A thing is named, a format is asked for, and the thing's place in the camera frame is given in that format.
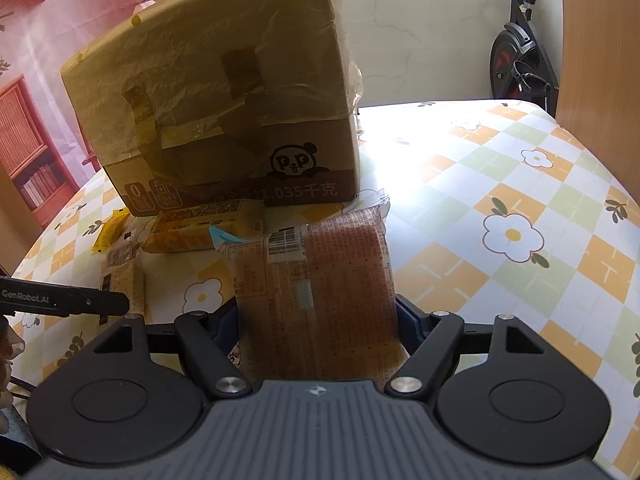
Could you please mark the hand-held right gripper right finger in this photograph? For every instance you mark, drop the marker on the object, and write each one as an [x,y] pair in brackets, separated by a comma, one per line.
[404,317]

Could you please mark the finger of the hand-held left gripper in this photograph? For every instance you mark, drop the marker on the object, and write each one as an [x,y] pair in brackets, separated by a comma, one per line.
[95,301]

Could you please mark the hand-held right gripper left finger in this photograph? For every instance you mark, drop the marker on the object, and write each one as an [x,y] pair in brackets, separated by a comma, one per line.
[225,325]

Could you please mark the clear brown bread packet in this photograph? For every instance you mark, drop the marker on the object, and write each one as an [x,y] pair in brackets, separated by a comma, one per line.
[330,300]

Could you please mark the long yellow cake packet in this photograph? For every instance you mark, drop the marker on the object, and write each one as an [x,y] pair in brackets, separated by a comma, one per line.
[190,232]

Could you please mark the clear beige snack packet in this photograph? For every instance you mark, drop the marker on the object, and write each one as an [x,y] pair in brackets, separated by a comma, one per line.
[125,270]

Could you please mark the small yellow sachet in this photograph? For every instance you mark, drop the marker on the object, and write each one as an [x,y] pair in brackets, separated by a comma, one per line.
[110,230]

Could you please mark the black exercise bike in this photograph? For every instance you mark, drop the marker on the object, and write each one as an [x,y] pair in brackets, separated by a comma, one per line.
[505,60]

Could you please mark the pink room-print wall tapestry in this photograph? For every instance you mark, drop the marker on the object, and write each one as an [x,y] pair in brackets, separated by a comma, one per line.
[40,35]

